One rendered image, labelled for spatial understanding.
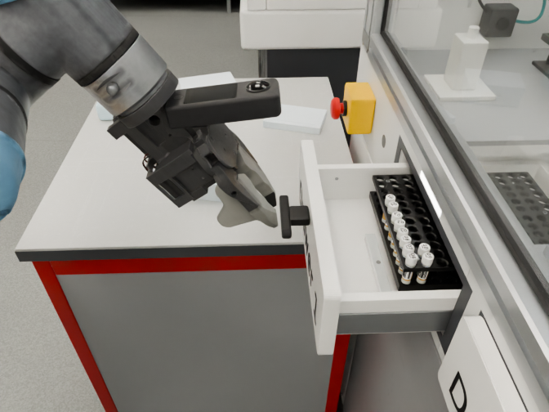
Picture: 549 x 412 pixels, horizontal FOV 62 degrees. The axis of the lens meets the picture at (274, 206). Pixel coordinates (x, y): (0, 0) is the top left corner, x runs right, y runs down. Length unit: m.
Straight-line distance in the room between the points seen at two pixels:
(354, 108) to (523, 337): 0.53
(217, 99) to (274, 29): 0.85
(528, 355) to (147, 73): 0.40
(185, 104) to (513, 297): 0.34
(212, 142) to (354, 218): 0.28
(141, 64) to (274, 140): 0.57
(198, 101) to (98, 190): 0.47
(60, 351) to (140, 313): 0.76
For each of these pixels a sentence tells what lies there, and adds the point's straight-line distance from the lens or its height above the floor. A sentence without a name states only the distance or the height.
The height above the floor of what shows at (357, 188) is 0.86.
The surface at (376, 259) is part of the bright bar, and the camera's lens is 0.61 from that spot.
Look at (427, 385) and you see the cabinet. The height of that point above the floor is 0.74.
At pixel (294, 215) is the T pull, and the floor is 0.91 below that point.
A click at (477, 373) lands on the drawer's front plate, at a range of 0.47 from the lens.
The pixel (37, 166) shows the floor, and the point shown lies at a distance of 2.51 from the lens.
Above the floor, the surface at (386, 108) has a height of 0.93.
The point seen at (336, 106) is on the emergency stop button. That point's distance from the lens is 0.86.
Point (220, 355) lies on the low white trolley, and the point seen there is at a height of 0.42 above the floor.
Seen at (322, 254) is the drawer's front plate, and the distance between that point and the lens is 0.50.
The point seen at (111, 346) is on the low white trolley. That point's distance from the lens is 1.03.
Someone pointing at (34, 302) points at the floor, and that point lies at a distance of 1.83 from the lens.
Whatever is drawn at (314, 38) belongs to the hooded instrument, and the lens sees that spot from 1.32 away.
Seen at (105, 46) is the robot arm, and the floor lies 1.13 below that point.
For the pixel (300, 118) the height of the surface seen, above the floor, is 0.78.
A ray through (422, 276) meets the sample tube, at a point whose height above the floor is 0.88.
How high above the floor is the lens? 1.28
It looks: 40 degrees down
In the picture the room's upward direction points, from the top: straight up
